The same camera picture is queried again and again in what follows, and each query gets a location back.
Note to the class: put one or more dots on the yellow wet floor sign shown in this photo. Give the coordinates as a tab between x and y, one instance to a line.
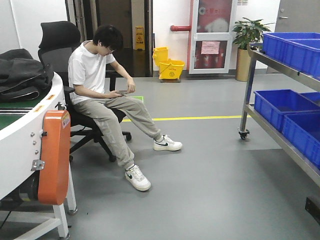
139	38

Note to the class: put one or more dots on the blue bin cart middle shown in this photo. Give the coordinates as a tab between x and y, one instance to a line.
274	104

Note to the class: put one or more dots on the blue bin cart top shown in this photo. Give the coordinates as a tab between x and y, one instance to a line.
298	50

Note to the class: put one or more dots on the orange conveyor motor cover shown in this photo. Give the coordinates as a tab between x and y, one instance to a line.
55	150

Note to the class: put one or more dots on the potted plant gold pot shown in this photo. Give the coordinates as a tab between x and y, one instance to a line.
247	31

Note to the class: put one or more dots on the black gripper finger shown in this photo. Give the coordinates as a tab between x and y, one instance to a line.
312	206

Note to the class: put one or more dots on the blue bin cart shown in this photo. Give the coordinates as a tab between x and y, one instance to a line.
303	131
274	104
298	50

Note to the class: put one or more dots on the white curved conveyor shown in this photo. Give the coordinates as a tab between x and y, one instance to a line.
21	131

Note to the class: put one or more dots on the seated person white shirt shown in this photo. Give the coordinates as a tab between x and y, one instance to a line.
86	74

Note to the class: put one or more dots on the red fire hose cabinet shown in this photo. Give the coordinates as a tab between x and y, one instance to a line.
210	38

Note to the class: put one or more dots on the blue bin cart near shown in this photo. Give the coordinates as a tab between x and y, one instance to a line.
303	131

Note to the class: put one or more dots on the yellow mop bucket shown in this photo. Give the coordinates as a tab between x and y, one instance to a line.
169	70

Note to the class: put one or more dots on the black bag on conveyor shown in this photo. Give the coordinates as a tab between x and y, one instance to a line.
22	77

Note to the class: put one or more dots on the black office chair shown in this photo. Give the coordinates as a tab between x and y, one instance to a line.
59	40

